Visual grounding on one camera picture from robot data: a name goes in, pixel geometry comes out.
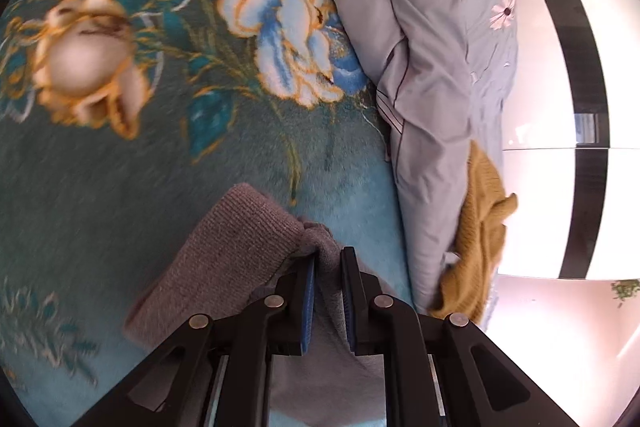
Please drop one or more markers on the white wardrobe with black stripe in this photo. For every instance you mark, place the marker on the white wardrobe with black stripe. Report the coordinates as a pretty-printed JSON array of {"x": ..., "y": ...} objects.
[{"x": 550, "y": 107}]

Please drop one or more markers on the grey sweater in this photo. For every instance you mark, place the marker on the grey sweater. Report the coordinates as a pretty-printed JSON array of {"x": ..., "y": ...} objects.
[{"x": 235, "y": 247}]

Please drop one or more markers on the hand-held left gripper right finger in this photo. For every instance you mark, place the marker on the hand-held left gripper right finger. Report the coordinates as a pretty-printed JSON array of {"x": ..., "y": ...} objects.
[{"x": 350, "y": 307}]

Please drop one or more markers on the mustard knit sweater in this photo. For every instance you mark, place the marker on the mustard knit sweater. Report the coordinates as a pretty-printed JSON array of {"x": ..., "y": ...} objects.
[{"x": 482, "y": 227}]

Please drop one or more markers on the light blue floral duvet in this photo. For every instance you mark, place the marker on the light blue floral duvet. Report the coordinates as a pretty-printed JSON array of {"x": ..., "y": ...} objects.
[{"x": 440, "y": 57}]

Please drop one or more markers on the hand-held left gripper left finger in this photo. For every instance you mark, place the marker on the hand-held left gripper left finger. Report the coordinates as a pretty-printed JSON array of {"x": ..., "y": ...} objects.
[{"x": 307, "y": 307}]

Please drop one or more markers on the green plant wall decal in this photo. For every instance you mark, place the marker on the green plant wall decal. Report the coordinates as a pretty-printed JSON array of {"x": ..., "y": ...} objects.
[{"x": 625, "y": 291}]

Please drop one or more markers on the teal floral blanket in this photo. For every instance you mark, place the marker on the teal floral blanket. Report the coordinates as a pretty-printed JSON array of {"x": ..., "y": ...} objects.
[{"x": 150, "y": 182}]

